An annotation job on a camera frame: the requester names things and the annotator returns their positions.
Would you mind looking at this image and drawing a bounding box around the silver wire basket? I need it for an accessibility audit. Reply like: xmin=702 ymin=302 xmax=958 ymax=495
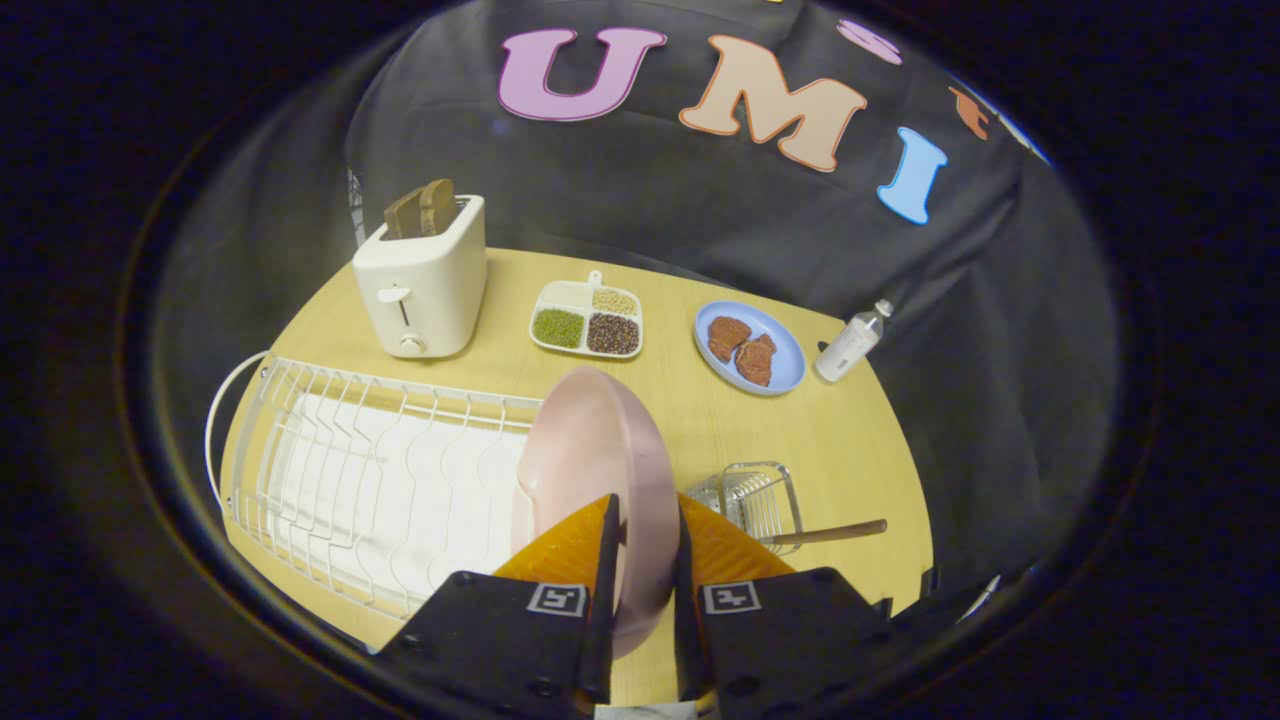
xmin=686 ymin=461 xmax=804 ymax=557

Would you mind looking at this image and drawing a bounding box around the white wire dish rack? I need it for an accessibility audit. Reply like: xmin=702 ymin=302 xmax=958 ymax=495
xmin=205 ymin=350 xmax=546 ymax=623

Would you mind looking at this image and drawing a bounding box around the pink plate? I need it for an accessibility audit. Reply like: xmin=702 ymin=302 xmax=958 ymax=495
xmin=511 ymin=365 xmax=681 ymax=660

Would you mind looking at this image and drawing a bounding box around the brown toast slice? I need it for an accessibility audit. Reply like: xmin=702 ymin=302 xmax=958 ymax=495
xmin=418 ymin=178 xmax=457 ymax=237
xmin=383 ymin=188 xmax=425 ymax=241

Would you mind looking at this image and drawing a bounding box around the wooden handle spoon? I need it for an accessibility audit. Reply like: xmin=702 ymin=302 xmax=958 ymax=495
xmin=760 ymin=518 xmax=889 ymax=548

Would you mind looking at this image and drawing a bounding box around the brown meat piece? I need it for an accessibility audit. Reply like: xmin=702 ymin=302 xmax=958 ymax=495
xmin=707 ymin=316 xmax=753 ymax=363
xmin=734 ymin=334 xmax=778 ymax=388

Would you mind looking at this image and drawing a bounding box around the white divided tray with beans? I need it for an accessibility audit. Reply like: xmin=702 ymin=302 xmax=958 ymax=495
xmin=529 ymin=270 xmax=644 ymax=359

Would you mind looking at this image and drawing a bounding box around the blue plate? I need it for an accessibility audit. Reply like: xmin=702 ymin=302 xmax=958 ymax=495
xmin=694 ymin=301 xmax=807 ymax=397

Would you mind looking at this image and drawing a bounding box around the white plastic bottle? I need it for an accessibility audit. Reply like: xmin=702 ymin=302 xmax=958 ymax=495
xmin=814 ymin=299 xmax=895 ymax=384

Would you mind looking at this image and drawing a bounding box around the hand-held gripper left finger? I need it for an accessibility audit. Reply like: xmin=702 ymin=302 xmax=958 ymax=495
xmin=374 ymin=493 xmax=622 ymax=718

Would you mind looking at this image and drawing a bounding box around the black backdrop cloth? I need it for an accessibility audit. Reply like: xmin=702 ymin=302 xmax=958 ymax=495
xmin=150 ymin=0 xmax=1121 ymax=601

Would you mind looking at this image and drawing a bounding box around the cream toaster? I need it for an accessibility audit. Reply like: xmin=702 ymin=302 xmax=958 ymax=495
xmin=352 ymin=194 xmax=488 ymax=360

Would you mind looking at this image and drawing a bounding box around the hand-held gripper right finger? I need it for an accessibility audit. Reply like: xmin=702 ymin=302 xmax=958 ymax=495
xmin=673 ymin=492 xmax=893 ymax=716

